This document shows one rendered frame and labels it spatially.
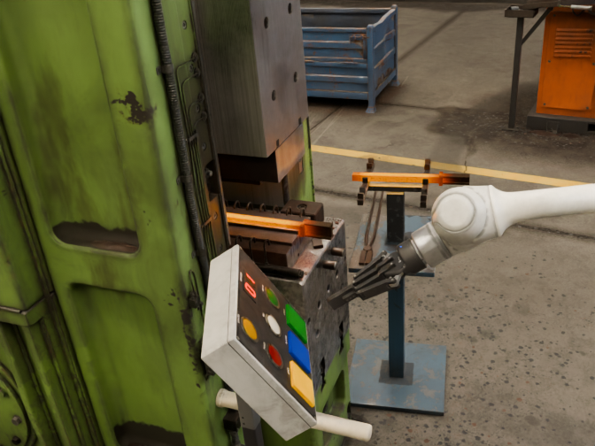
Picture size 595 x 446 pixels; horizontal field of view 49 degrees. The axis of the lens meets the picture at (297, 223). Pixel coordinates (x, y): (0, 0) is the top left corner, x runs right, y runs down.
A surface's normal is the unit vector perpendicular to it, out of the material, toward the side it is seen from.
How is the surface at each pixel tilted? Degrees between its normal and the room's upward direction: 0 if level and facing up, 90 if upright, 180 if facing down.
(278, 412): 90
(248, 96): 90
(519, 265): 0
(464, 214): 57
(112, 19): 89
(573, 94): 90
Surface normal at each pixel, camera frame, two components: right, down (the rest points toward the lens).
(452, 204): -0.46, -0.06
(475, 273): -0.08, -0.87
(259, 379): 0.06, 0.49
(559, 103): -0.47, 0.47
